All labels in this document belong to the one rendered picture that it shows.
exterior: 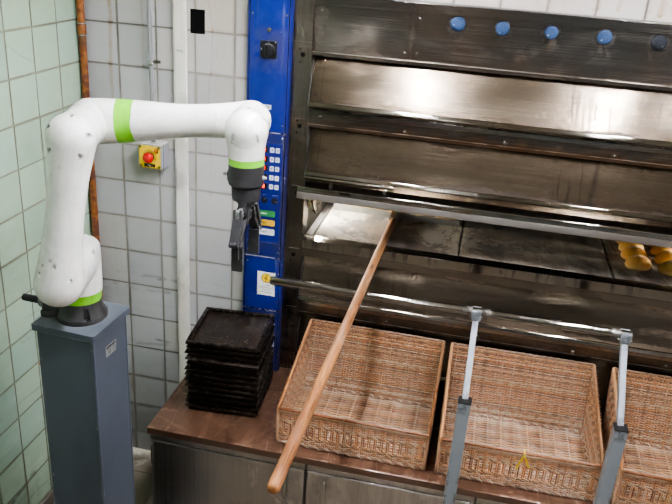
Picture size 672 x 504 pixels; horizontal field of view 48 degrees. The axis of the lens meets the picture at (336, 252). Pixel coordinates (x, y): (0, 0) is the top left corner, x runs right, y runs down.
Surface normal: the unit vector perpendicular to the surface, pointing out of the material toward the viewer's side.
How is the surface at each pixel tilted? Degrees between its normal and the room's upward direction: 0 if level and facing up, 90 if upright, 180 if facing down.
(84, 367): 90
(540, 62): 90
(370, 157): 70
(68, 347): 90
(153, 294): 90
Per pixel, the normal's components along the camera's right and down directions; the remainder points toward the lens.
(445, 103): -0.18, 0.04
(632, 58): -0.21, 0.37
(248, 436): 0.07, -0.92
